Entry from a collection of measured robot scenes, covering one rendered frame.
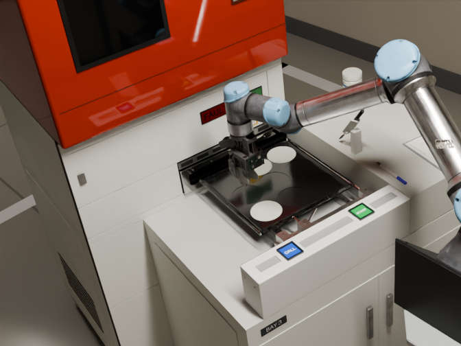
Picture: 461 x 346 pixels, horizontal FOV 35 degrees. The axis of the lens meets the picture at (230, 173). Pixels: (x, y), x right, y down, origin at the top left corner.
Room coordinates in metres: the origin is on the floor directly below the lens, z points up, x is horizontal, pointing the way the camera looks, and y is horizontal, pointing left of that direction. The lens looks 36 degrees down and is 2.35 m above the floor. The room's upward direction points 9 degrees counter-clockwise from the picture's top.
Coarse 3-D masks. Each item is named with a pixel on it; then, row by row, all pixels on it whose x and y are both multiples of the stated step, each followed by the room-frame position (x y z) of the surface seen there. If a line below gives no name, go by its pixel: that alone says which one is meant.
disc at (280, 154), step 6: (270, 150) 2.10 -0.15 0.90; (276, 150) 2.09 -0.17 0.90; (282, 150) 2.09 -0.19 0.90; (288, 150) 2.08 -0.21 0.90; (294, 150) 2.08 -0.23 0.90; (270, 156) 2.07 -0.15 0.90; (276, 156) 2.06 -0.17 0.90; (282, 156) 2.06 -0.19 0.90; (288, 156) 2.05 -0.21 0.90; (294, 156) 2.05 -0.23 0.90; (276, 162) 2.03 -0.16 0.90; (282, 162) 2.02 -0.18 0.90
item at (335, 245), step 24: (384, 192) 1.70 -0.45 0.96; (336, 216) 1.63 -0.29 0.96; (384, 216) 1.61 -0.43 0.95; (408, 216) 1.65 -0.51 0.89; (288, 240) 1.55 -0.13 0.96; (312, 240) 1.54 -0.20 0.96; (336, 240) 1.53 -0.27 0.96; (360, 240) 1.57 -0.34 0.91; (384, 240) 1.61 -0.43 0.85; (264, 264) 1.48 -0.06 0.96; (288, 264) 1.46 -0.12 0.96; (312, 264) 1.48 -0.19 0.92; (336, 264) 1.52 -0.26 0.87; (264, 288) 1.41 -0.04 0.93; (288, 288) 1.44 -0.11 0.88; (312, 288) 1.48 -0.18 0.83; (264, 312) 1.40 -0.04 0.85
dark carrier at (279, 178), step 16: (288, 144) 2.12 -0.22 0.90; (304, 160) 2.01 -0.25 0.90; (208, 176) 2.00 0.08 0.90; (224, 176) 1.99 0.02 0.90; (272, 176) 1.95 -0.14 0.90; (288, 176) 1.94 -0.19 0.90; (304, 176) 1.92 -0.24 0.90; (320, 176) 1.91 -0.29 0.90; (336, 176) 1.89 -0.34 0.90; (224, 192) 1.90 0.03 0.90; (240, 192) 1.89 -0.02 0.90; (256, 192) 1.88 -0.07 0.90; (272, 192) 1.86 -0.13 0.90; (288, 192) 1.85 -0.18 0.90; (304, 192) 1.84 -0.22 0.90; (320, 192) 1.83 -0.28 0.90; (240, 208) 1.81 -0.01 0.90; (288, 208) 1.77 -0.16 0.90; (256, 224) 1.72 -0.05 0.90
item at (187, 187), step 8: (272, 128) 2.17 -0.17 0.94; (264, 136) 2.15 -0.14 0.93; (272, 144) 2.18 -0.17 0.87; (224, 152) 2.07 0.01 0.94; (200, 160) 2.04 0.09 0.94; (208, 160) 2.04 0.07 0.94; (216, 160) 2.06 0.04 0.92; (184, 168) 2.01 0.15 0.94; (192, 168) 2.01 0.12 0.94; (200, 168) 2.03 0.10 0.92; (224, 168) 2.07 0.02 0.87; (184, 176) 1.99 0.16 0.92; (184, 184) 1.99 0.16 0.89; (192, 184) 2.01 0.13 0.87; (200, 184) 2.02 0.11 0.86; (184, 192) 2.00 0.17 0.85
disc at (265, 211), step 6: (258, 204) 1.81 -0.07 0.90; (264, 204) 1.81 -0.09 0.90; (270, 204) 1.80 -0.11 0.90; (276, 204) 1.80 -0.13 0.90; (252, 210) 1.79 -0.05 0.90; (258, 210) 1.78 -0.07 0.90; (264, 210) 1.78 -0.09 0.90; (270, 210) 1.77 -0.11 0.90; (276, 210) 1.77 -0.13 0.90; (252, 216) 1.76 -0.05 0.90; (258, 216) 1.75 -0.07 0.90; (264, 216) 1.75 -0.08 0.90; (270, 216) 1.74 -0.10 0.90; (276, 216) 1.74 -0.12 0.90
